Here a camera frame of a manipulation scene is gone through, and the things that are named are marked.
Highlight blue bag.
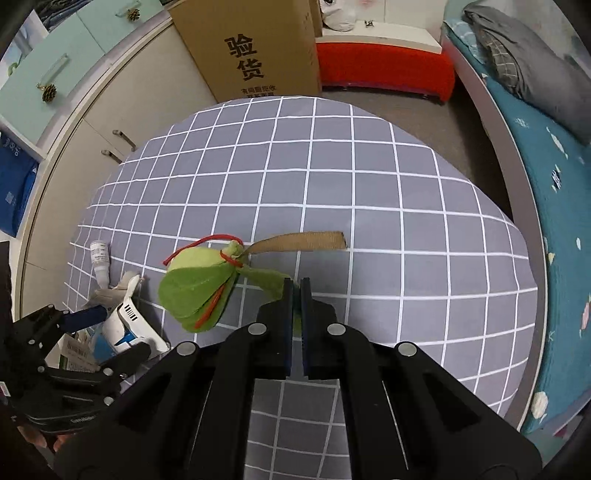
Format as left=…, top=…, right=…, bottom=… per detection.
left=0, top=131, right=40, bottom=238

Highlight grey clothes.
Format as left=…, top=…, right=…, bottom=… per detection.
left=463, top=2, right=591, bottom=146

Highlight teal bed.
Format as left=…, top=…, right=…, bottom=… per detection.
left=443, top=18, right=591, bottom=435

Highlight green plush toy tan strap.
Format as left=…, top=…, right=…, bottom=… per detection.
left=158, top=230, right=348, bottom=334

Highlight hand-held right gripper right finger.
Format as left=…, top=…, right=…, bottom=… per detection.
left=299, top=277, right=543, bottom=480

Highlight green white paper packet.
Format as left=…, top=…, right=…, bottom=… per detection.
left=58, top=330, right=105, bottom=374

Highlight grey checked tablecloth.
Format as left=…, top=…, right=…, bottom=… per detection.
left=67, top=95, right=540, bottom=480

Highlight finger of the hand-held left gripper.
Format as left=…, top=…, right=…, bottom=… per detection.
left=11, top=302, right=110, bottom=361
left=44, top=342, right=153, bottom=394

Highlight red bench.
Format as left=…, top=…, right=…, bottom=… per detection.
left=315, top=18, right=457, bottom=103

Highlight small mint green drawer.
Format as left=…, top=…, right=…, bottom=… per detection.
left=76, top=0, right=169, bottom=42

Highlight large mint green drawer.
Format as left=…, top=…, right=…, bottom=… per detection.
left=0, top=16, right=122, bottom=160

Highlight brown cardboard box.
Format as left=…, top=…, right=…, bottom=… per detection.
left=167, top=0, right=323, bottom=104

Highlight person's left hand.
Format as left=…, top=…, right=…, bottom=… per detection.
left=16, top=425, right=70, bottom=457

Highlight small white bottle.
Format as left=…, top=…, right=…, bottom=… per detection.
left=90, top=240, right=112, bottom=286

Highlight white blue plastic device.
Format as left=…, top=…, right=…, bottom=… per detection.
left=100, top=276, right=171, bottom=358

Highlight white plush toy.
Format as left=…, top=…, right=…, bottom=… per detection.
left=318, top=0, right=358, bottom=32

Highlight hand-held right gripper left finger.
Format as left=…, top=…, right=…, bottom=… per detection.
left=54, top=277, right=295, bottom=480

